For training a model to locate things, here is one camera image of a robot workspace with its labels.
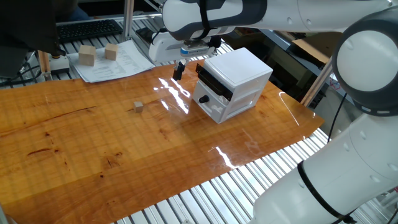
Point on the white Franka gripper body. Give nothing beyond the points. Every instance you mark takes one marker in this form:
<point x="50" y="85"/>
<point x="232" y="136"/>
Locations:
<point x="163" y="48"/>

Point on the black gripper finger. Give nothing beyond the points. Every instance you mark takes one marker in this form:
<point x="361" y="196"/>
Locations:
<point x="183" y="64"/>
<point x="177" y="74"/>

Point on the white plastic drawer cabinet frame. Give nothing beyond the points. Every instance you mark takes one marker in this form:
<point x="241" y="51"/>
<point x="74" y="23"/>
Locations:
<point x="239" y="67"/>

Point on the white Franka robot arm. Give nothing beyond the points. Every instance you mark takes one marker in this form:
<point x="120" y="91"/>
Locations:
<point x="342" y="171"/>

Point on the white drawer with black knob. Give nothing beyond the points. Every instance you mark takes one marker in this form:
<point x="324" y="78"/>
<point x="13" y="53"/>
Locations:
<point x="214" y="109"/>

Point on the black smartphone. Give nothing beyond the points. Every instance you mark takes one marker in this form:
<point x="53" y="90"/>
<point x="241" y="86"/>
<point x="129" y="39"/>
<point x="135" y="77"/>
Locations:
<point x="144" y="33"/>

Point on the printed white paper sheets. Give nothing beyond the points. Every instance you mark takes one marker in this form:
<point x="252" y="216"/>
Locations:
<point x="124" y="63"/>

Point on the small wooden cube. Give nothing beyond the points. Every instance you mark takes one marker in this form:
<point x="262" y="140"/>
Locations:
<point x="138" y="107"/>

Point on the large wooden block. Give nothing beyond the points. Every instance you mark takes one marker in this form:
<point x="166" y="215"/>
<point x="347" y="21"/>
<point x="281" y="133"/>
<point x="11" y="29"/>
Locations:
<point x="87" y="56"/>
<point x="111" y="52"/>

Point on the black computer keyboard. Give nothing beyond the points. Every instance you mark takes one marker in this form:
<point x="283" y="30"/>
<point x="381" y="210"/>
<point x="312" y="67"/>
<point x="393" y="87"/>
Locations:
<point x="88" y="29"/>

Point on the seated person in jeans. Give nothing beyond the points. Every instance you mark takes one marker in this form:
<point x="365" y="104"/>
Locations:
<point x="77" y="15"/>

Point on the glossy wood-grain mat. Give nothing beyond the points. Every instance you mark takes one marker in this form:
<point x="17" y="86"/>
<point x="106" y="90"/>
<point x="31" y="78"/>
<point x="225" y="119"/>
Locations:
<point x="93" y="140"/>

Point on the slanted wooden beam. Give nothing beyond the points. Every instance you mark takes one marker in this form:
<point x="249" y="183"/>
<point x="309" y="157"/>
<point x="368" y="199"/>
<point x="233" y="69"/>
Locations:
<point x="314" y="88"/>

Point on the brown cardboard sheet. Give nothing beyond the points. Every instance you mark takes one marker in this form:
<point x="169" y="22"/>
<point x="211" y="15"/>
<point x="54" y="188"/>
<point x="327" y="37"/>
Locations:
<point x="317" y="46"/>

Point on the black monitor back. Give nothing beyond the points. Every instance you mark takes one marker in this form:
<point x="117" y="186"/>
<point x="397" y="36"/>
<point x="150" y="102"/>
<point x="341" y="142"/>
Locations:
<point x="25" y="25"/>

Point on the silver blue wrist bracket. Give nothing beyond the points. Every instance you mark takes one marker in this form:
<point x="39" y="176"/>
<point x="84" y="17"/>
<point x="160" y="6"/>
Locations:
<point x="194" y="51"/>

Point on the aluminium profile post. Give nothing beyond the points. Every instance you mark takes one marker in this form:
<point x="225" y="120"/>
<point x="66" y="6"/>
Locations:
<point x="127" y="18"/>

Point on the pale grey base plate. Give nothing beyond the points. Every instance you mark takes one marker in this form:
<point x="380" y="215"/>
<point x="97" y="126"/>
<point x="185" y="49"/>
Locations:
<point x="60" y="65"/>

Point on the short wooden post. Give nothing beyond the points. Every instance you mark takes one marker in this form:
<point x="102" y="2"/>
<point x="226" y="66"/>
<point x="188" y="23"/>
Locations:
<point x="44" y="65"/>

